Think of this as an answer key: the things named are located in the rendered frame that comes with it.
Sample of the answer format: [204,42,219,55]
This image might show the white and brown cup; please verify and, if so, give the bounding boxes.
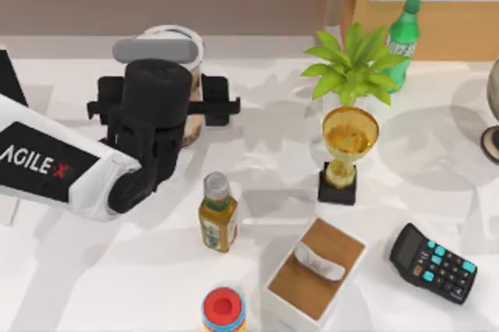
[135,25,206,150]

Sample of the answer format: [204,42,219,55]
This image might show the wooden cupboard door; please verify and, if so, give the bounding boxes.
[338,0,499,63]

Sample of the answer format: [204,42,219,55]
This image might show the gold trophy with black base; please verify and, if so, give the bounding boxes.
[317,106,380,206]

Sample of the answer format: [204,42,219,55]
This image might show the pale grey rounded box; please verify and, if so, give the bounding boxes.
[111,37,196,65]

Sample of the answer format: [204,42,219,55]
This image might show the green potted plant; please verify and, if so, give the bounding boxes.
[299,21,409,110]

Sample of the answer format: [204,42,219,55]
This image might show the yellow tea bottle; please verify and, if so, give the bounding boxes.
[197,171,240,255]

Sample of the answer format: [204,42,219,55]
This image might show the wooden and white tissue box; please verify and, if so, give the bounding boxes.
[260,217,368,324]

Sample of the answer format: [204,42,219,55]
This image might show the black calculator with blue keys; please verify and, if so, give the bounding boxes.
[388,222,479,306]

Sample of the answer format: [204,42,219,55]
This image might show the green bottle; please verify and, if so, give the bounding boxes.
[383,0,423,94]

